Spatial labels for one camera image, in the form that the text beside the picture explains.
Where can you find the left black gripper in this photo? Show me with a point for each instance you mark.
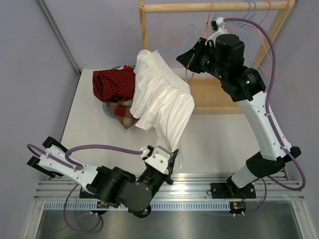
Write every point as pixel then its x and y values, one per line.
pixel 168 178

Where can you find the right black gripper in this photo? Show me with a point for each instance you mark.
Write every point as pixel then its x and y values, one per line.
pixel 191 59

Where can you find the light blue hanger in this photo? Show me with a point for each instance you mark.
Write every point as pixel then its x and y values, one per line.
pixel 242 29
pixel 252 10
pixel 180 49

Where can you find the white ruffled garment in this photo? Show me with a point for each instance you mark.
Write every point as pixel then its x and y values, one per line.
pixel 162 100

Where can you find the dark red dotted garment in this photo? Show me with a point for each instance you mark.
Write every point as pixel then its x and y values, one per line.
pixel 114 84

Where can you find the red plaid garment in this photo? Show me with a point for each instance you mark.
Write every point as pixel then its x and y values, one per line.
pixel 121 111

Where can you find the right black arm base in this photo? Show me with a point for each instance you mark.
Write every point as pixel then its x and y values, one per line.
pixel 223 191

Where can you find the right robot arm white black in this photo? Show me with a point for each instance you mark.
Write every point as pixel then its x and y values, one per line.
pixel 224 60

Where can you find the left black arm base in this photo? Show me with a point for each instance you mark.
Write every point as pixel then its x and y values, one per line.
pixel 86 195

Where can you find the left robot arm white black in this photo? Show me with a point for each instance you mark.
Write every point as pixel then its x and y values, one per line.
pixel 114 186

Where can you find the wooden clothes rack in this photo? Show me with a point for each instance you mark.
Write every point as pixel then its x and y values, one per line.
pixel 207 93

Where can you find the teal plastic basin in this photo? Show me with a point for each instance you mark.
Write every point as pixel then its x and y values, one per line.
pixel 107 111

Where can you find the aluminium mounting rail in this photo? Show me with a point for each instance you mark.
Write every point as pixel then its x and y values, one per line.
pixel 186 187

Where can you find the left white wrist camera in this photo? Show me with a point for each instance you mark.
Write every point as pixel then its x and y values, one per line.
pixel 156 157

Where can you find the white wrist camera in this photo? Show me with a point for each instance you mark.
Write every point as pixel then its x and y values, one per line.
pixel 219 28
pixel 156 157

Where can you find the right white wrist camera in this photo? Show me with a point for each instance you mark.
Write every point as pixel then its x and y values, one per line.
pixel 219 28

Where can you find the white slotted cable duct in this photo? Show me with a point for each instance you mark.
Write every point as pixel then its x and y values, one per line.
pixel 155 206

